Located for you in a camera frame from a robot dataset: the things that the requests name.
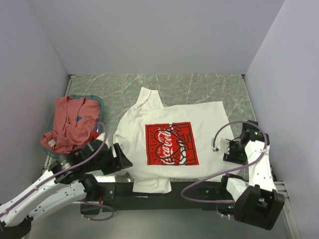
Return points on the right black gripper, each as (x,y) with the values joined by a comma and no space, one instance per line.
(232,157)

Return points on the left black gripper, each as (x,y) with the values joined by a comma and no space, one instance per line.
(124,161)

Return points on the white Coca-Cola t-shirt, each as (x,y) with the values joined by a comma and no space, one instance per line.
(165,143)

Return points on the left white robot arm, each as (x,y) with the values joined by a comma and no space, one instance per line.
(68,179)

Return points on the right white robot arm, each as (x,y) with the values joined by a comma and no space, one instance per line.
(257,201)

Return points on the black base beam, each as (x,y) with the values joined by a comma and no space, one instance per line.
(120,196)

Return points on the red t-shirt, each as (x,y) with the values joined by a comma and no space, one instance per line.
(72,122)

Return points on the teal plastic basket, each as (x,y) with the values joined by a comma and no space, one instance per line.
(99,104)

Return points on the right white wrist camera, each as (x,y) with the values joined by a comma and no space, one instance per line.
(220,146)

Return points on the aluminium frame rail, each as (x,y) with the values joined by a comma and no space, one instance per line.
(280,186)

